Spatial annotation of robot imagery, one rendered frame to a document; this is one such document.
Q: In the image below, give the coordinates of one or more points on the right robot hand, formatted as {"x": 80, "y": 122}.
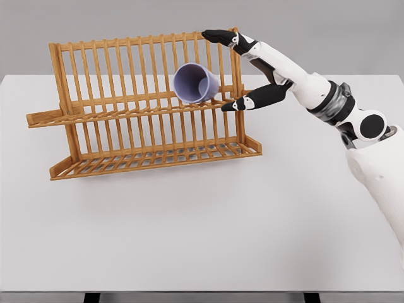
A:
{"x": 277, "y": 61}

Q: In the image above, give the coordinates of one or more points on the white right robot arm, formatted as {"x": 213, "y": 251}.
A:
{"x": 363, "y": 148}

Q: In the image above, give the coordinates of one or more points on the lilac plastic cup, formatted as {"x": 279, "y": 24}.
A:
{"x": 195, "y": 83}

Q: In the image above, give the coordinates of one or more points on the wooden dish rack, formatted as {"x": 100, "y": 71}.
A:
{"x": 148, "y": 110}

